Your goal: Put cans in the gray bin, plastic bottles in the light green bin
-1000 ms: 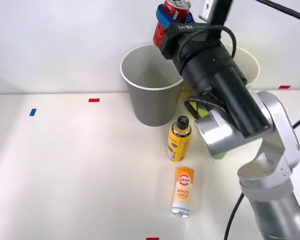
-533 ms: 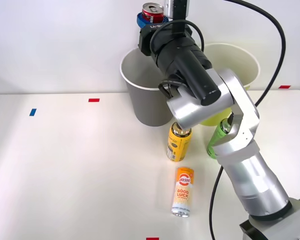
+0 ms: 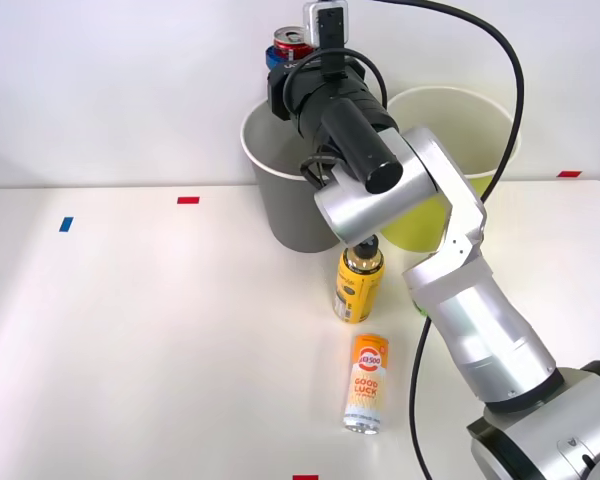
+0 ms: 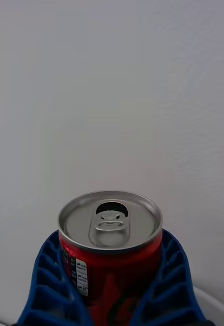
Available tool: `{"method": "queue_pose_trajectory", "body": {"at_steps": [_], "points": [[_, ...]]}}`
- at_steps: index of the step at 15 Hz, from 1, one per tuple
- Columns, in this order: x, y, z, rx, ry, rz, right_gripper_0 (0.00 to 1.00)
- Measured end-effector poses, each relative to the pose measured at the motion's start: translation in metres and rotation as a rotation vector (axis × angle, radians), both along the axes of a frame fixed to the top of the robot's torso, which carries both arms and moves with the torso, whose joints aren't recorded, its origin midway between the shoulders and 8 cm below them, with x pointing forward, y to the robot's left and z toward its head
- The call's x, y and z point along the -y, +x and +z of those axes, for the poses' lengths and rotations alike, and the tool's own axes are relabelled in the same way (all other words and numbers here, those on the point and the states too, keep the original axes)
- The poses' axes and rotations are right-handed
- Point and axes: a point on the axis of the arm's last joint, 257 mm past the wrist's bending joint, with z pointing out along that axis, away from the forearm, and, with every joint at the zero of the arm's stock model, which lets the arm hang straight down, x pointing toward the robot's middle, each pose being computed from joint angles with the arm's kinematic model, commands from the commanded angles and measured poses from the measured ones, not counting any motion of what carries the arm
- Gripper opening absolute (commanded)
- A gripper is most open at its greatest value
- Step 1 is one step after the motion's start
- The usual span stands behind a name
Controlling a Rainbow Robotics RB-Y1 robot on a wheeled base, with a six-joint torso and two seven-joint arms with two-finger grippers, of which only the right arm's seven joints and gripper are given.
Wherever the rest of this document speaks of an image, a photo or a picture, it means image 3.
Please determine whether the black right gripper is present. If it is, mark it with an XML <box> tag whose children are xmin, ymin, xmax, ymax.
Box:
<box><xmin>264</xmin><ymin>46</ymin><xmax>368</xmax><ymax>122</ymax></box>

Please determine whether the red drink can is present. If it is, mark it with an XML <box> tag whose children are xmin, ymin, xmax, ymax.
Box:
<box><xmin>273</xmin><ymin>25</ymin><xmax>315</xmax><ymax>62</ymax></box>

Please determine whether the grey plastic waste bin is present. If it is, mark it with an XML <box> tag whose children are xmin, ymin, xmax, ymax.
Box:
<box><xmin>239</xmin><ymin>102</ymin><xmax>352</xmax><ymax>254</ymax></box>

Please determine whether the yellow-green plastic waste bin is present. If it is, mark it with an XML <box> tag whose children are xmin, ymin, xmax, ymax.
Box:
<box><xmin>378</xmin><ymin>85</ymin><xmax>524</xmax><ymax>253</ymax></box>

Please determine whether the yellow bottle with black cap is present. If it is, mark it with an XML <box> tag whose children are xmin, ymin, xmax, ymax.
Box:
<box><xmin>332</xmin><ymin>234</ymin><xmax>387</xmax><ymax>325</ymax></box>

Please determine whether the orange and white drink can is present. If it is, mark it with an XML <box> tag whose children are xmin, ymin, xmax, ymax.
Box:
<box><xmin>340</xmin><ymin>333</ymin><xmax>392</xmax><ymax>437</ymax></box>

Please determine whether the thick black cable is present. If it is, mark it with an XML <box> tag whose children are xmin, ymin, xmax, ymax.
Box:
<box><xmin>367</xmin><ymin>0</ymin><xmax>526</xmax><ymax>480</ymax></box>

